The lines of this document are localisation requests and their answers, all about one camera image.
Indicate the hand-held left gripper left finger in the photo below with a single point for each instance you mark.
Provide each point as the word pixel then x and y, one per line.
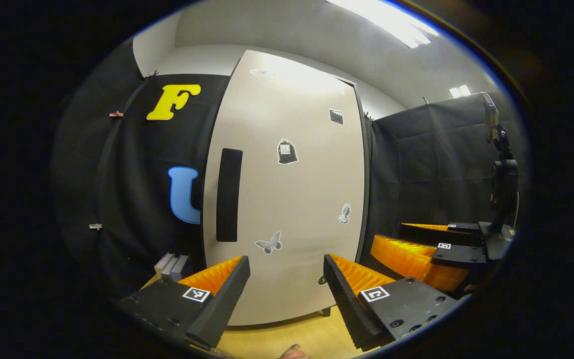
pixel 219 309

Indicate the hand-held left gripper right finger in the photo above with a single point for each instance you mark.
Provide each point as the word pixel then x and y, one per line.
pixel 349 304

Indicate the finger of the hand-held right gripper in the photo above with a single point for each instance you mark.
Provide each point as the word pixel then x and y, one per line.
pixel 459 255
pixel 436 237

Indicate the grey cabinet door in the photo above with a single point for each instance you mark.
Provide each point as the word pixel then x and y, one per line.
pixel 292 199

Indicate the lavender spine book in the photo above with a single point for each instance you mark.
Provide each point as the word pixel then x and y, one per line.
pixel 180 268

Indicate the beige spine book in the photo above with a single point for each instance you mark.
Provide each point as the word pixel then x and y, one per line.
pixel 162 264

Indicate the ceiling light panel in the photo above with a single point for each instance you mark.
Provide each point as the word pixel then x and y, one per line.
pixel 460 91
pixel 391 22

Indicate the black backdrop cloth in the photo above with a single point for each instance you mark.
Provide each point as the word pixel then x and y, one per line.
pixel 132 199

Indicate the white cloth clip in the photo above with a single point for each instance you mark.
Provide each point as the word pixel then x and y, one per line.
pixel 95 227

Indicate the pink cloth clip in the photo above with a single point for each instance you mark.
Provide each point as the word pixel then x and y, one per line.
pixel 116 114

